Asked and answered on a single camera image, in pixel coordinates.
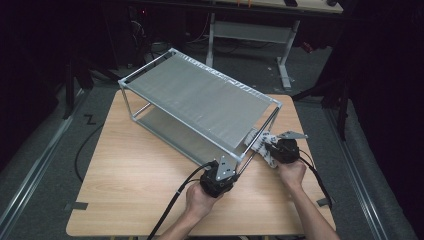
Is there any tangle of black cables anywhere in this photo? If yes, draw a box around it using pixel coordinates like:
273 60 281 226
128 39 176 69

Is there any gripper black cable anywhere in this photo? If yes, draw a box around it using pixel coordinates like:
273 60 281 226
297 149 334 210
146 160 218 240

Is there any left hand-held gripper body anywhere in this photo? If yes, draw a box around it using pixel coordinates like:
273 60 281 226
199 154 239 198

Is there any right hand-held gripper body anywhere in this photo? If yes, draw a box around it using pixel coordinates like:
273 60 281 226
271 130 308 164

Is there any black stand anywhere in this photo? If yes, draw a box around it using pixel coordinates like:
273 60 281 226
62 54 136 120
291 74 351 141

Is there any dark computer tower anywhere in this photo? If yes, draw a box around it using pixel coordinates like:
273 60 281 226
128 4 154 68

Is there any black-and-white striped cloth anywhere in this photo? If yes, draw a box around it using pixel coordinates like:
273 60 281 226
244 128 282 169

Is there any grey two-tier shelf rack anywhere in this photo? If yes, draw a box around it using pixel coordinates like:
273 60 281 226
118 47 284 176

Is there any white-legged wooden desk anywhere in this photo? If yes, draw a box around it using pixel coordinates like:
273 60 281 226
203 0 344 90

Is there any person's right hand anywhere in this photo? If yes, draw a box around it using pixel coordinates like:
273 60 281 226
275 159 308 192

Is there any person's left hand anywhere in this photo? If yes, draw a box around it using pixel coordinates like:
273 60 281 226
184 182 222 221

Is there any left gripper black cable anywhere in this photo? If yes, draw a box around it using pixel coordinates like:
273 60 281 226
146 160 218 240

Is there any metal floor rail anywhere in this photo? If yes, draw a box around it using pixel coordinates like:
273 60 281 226
0 88 86 234
323 106 391 240

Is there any black floor cable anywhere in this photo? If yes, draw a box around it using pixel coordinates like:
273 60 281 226
73 122 105 184

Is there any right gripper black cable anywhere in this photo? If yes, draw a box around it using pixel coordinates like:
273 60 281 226
297 149 334 210

